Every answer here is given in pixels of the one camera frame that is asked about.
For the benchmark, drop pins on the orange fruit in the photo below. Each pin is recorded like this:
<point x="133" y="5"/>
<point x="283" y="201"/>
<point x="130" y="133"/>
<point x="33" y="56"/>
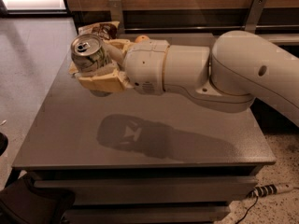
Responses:
<point x="141" y="38"/>

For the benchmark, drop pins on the metal wall bracket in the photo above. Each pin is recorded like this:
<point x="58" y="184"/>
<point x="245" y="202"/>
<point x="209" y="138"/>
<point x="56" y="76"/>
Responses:
<point x="254" y="15"/>
<point x="116" y="13"/>

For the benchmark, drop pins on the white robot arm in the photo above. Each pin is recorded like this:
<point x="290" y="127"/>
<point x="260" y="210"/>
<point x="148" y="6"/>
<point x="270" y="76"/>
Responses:
<point x="228" y="76"/>

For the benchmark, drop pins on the grey drawer cabinet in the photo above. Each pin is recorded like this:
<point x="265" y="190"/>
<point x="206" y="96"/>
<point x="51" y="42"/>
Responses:
<point x="133" y="158"/>

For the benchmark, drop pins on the white power strip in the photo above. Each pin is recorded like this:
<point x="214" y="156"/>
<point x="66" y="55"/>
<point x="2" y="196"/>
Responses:
<point x="271" y="189"/>

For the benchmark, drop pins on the yellow brown chip bag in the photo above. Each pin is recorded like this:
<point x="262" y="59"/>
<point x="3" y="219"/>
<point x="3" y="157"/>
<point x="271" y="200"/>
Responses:
<point x="105" y="30"/>

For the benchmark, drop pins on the silver 7up soda can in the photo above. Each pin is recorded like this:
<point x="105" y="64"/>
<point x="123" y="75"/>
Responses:
<point x="91" y="59"/>

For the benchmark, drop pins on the left metal wall bracket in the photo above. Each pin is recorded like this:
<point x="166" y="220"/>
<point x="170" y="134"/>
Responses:
<point x="116" y="13"/>

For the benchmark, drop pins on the metal wall rail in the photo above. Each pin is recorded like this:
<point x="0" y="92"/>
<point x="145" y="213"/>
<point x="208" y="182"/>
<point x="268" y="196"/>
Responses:
<point x="284" y="28"/>

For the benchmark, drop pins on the black chair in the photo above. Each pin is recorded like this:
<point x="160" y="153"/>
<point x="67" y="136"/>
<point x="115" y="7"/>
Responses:
<point x="22" y="203"/>

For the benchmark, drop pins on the right metal wall bracket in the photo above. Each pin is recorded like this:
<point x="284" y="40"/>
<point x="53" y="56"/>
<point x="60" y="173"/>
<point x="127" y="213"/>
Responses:
<point x="254" y="15"/>

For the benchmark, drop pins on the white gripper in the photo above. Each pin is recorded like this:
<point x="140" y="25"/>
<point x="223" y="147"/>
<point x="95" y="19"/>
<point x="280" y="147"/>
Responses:
<point x="144" y="65"/>

